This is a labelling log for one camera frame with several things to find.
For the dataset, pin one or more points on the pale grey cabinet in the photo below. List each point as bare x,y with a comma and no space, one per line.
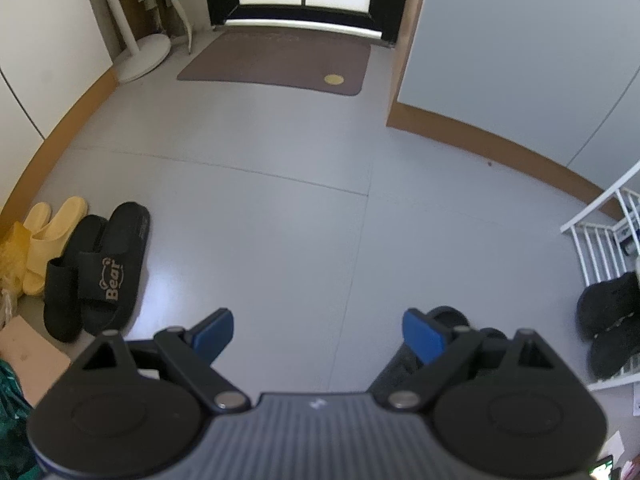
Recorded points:
500,60

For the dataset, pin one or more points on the black mesh sneaker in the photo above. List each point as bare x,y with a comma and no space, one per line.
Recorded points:
610,300
617,350

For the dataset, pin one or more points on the white standing fan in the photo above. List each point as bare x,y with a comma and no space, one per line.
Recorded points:
145,55

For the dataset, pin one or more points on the yellow plastic bag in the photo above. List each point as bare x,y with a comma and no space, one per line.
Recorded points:
11,255

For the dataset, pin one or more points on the white shoe rack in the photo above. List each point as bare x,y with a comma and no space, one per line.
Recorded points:
590,209

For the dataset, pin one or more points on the brown doormat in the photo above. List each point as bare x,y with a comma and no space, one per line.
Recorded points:
275,60

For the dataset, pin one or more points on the green cloth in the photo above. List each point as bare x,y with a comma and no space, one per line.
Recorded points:
15,420

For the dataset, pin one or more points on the white cabinet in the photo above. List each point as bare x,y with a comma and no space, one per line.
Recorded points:
40,35

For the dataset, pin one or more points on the brown cardboard piece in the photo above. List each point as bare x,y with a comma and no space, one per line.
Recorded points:
30,355

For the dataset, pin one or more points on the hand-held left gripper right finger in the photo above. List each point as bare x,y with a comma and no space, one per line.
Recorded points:
422,337

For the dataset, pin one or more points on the black fabric clog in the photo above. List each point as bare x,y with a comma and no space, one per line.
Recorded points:
397,367
492,334

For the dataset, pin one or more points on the white mop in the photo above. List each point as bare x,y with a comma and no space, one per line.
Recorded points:
182,20

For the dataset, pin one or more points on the dark screen device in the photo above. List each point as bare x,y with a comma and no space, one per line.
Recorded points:
604,469

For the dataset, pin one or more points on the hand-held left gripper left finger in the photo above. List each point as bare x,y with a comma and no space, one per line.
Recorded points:
215,335

